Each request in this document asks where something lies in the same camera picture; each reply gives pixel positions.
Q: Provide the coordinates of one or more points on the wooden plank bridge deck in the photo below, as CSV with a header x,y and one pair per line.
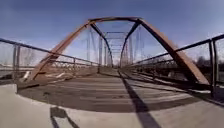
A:
x,y
100,93

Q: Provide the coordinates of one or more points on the rusty steel bridge truss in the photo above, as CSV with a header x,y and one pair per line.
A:
x,y
173,50

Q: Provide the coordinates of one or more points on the metal mesh bridge railing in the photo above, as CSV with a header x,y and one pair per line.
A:
x,y
212,66
15,58

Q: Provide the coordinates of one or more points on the pale concrete pavement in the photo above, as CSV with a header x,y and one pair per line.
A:
x,y
26,113

